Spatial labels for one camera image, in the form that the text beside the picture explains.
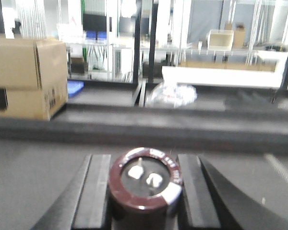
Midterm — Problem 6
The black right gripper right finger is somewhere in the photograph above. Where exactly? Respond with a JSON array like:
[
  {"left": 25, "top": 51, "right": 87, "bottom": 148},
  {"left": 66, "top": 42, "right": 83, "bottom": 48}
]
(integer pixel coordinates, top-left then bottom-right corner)
[{"left": 177, "top": 153, "right": 288, "bottom": 230}]

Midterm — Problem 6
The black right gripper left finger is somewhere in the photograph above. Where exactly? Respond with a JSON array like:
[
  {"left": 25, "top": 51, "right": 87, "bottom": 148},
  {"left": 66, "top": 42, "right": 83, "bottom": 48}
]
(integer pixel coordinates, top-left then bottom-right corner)
[{"left": 32, "top": 154, "right": 111, "bottom": 230}]

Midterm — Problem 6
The dark brown cylindrical capacitor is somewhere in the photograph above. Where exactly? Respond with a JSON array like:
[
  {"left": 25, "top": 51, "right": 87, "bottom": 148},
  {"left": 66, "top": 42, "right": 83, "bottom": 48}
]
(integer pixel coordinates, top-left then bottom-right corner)
[{"left": 108, "top": 147, "right": 183, "bottom": 230}]

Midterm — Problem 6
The lower cardboard box black label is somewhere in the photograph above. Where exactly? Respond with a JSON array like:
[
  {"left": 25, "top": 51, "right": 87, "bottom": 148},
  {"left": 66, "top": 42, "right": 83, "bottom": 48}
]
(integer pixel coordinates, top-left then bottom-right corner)
[{"left": 0, "top": 81, "right": 68, "bottom": 120}]

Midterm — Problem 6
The clear plastic bag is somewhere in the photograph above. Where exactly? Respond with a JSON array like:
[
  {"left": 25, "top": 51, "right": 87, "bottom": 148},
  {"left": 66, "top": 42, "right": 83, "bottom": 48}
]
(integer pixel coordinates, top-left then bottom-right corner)
[{"left": 146, "top": 81, "right": 198, "bottom": 109}]

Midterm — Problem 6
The blue plastic crate background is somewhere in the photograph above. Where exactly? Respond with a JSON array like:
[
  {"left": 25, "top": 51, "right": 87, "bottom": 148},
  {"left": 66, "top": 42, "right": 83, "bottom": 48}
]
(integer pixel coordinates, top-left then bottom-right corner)
[{"left": 67, "top": 80, "right": 84, "bottom": 97}]

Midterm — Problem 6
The white background table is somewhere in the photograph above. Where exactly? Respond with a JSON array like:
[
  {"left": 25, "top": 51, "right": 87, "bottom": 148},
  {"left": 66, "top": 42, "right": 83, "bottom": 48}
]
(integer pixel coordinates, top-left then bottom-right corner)
[{"left": 162, "top": 66, "right": 282, "bottom": 89}]

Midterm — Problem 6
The upper cardboard box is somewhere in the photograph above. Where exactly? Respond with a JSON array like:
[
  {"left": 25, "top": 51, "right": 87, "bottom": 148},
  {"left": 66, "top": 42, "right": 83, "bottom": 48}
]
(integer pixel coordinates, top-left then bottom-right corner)
[{"left": 0, "top": 38, "right": 68, "bottom": 90}]

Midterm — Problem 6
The beige open box background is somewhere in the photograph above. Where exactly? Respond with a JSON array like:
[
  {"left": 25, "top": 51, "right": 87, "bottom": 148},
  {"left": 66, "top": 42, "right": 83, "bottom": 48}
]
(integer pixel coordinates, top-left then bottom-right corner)
[{"left": 207, "top": 29, "right": 234, "bottom": 51}]

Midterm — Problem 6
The dark grey table edge rail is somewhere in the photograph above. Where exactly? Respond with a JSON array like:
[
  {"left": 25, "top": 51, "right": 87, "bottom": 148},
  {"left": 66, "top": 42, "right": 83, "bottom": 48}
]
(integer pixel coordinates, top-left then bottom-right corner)
[{"left": 0, "top": 103, "right": 288, "bottom": 155}]

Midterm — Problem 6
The black vertical post pair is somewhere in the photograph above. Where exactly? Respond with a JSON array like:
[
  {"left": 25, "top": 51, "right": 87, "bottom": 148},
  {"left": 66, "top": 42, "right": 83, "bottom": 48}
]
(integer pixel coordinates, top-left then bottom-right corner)
[{"left": 133, "top": 0, "right": 159, "bottom": 83}]

